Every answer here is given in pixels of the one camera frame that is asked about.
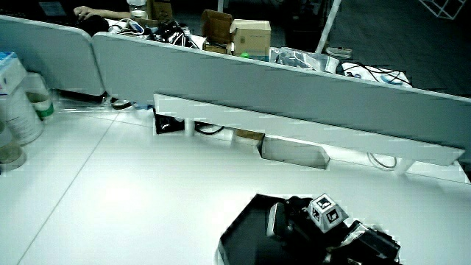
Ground small white bowl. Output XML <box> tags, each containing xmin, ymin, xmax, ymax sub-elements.
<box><xmin>0</xmin><ymin>142</ymin><xmax>27</xmax><ymax>172</ymax></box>

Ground light cardboard box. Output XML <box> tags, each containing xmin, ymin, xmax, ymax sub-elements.
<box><xmin>229</xmin><ymin>18</ymin><xmax>272</xmax><ymax>59</ymax></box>

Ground person's right hand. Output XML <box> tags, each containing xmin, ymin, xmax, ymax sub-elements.
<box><xmin>282</xmin><ymin>193</ymin><xmax>353</xmax><ymax>264</ymax></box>

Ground white cup with green band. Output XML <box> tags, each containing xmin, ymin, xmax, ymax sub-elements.
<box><xmin>24</xmin><ymin>71</ymin><xmax>56</xmax><ymax>121</ymax></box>

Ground clear plastic bags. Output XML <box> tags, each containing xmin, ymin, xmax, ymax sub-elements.
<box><xmin>269</xmin><ymin>46</ymin><xmax>340</xmax><ymax>74</ymax></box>

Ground black power adapter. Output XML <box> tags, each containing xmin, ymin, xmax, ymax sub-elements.
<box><xmin>154</xmin><ymin>112</ymin><xmax>185</xmax><ymax>135</ymax></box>

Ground white desk shelf riser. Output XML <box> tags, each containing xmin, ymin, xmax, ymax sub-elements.
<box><xmin>152</xmin><ymin>93</ymin><xmax>466</xmax><ymax>177</ymax></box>

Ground white pole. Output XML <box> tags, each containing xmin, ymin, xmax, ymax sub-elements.
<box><xmin>315</xmin><ymin>0</ymin><xmax>343</xmax><ymax>54</ymax></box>

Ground black glossy bag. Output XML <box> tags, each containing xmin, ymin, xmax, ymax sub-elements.
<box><xmin>152</xmin><ymin>20</ymin><xmax>199</xmax><ymax>49</ymax></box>

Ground short gray desk partition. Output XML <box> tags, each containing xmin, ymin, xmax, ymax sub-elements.
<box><xmin>0</xmin><ymin>15</ymin><xmax>107</xmax><ymax>97</ymax></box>

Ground long gray desk partition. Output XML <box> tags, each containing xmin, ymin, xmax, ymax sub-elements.
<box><xmin>91</xmin><ymin>32</ymin><xmax>471</xmax><ymax>163</ymax></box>

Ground black cable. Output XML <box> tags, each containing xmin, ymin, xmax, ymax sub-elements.
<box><xmin>194</xmin><ymin>122</ymin><xmax>226</xmax><ymax>136</ymax></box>

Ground open brown cardboard box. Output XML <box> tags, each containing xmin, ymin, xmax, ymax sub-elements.
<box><xmin>201</xmin><ymin>9</ymin><xmax>234</xmax><ymax>46</ymax></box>

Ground white wire frame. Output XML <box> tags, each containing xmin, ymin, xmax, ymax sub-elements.
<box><xmin>418</xmin><ymin>0</ymin><xmax>467</xmax><ymax>21</ymax></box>

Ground black plate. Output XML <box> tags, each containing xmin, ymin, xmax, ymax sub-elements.
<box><xmin>216</xmin><ymin>194</ymin><xmax>332</xmax><ymax>265</ymax></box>

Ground white power strip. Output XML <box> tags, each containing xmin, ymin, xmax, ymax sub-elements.
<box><xmin>325</xmin><ymin>45</ymin><xmax>354</xmax><ymax>60</ymax></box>

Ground white cable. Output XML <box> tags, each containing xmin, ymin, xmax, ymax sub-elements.
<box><xmin>366</xmin><ymin>152</ymin><xmax>399</xmax><ymax>171</ymax></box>

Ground white and blue cables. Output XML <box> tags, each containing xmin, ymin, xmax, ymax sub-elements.
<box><xmin>107</xmin><ymin>18</ymin><xmax>146</xmax><ymax>37</ymax></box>

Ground white sheet with black cables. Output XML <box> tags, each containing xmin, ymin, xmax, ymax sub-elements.
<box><xmin>339</xmin><ymin>61</ymin><xmax>414</xmax><ymax>89</ymax></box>

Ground clear water bottle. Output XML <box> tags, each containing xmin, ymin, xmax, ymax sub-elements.
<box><xmin>126</xmin><ymin>0</ymin><xmax>149</xmax><ymax>20</ymax></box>

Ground black tape roll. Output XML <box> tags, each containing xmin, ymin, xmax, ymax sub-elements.
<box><xmin>110</xmin><ymin>97</ymin><xmax>133</xmax><ymax>111</ymax></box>

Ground white cylindrical container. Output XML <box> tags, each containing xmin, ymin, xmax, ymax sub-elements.
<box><xmin>0</xmin><ymin>51</ymin><xmax>45</xmax><ymax>146</ymax></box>

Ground another person's forearm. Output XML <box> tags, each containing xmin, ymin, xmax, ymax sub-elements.
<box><xmin>91</xmin><ymin>10</ymin><xmax>132</xmax><ymax>21</ymax></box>

